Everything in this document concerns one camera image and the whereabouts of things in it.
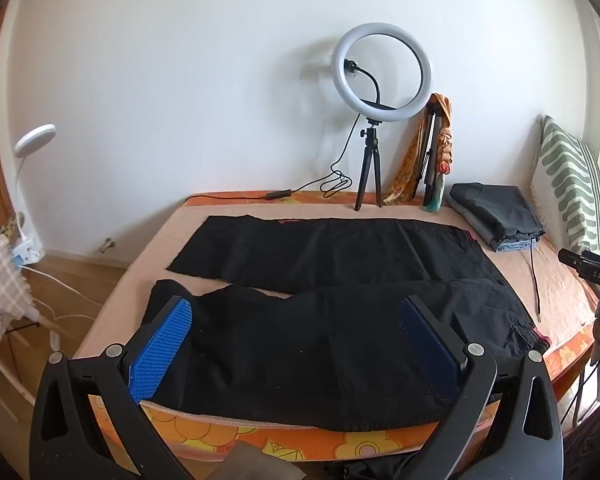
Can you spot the metal door stopper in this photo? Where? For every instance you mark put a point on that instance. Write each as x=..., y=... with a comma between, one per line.
x=107, y=245

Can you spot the green striped white pillow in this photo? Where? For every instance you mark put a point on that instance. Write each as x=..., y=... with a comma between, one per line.
x=565, y=180

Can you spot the orange floral mattress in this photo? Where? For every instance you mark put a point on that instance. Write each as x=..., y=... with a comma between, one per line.
x=220, y=432

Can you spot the black pants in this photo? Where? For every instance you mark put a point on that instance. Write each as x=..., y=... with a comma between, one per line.
x=320, y=270

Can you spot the felt flowers with teal stem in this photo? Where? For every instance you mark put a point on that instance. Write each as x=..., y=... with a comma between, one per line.
x=436, y=200

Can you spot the plaid cloth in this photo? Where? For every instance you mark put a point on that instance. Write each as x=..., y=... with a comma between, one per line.
x=0, y=290

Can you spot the folded light blue garment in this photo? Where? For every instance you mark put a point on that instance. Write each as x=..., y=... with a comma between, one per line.
x=512, y=246

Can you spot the dark cloth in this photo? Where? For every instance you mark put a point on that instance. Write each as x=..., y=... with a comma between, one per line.
x=375, y=467

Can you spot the white clamp desk lamp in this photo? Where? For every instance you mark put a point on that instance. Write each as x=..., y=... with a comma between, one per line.
x=32, y=140

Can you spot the wooden drying rack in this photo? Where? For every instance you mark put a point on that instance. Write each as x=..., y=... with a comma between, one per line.
x=10, y=385

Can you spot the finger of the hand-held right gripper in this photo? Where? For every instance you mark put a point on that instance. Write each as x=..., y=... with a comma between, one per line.
x=570, y=257

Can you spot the folded black stand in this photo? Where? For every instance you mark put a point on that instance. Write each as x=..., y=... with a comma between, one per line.
x=432, y=160

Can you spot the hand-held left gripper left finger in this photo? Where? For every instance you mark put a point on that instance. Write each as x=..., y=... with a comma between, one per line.
x=162, y=345

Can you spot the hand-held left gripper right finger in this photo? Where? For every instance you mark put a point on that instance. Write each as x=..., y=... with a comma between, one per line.
x=425, y=345

